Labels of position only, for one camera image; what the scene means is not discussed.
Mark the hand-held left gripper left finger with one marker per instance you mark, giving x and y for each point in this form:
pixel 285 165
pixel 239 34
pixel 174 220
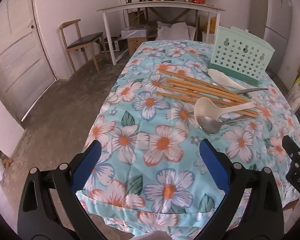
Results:
pixel 86 166

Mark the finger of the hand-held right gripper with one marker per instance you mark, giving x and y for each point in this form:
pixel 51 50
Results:
pixel 291 146

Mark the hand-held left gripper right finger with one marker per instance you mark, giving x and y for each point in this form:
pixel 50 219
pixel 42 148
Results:
pixel 213 166

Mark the metal spoon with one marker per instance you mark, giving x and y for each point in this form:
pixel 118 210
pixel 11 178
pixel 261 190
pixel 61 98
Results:
pixel 210 126

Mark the large white plastic ladle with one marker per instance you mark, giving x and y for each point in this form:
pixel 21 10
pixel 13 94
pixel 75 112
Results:
pixel 205 107

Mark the pile of wooden chopsticks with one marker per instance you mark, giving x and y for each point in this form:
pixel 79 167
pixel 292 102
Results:
pixel 190 90

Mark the small white plastic spoon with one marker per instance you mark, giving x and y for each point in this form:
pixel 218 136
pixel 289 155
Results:
pixel 216 75

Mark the mint green utensil holder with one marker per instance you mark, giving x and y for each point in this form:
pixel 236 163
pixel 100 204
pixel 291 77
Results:
pixel 240 55

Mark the floral light blue blanket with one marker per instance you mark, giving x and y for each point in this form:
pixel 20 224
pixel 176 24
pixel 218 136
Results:
pixel 165 142

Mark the wooden chair with dark seat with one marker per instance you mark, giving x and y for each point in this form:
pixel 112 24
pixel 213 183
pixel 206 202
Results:
pixel 81 41

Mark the brown cardboard box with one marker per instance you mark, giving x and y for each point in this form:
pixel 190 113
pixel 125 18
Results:
pixel 136 46

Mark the white panelled door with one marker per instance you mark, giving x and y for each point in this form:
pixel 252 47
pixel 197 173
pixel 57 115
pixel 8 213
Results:
pixel 17 55

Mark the white pillow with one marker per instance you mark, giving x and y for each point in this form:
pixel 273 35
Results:
pixel 172 31

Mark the yellow plastic bag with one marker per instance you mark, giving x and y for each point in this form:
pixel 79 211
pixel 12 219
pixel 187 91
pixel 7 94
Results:
pixel 212 25

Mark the white desk with wooden top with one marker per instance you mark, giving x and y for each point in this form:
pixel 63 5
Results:
pixel 160 5

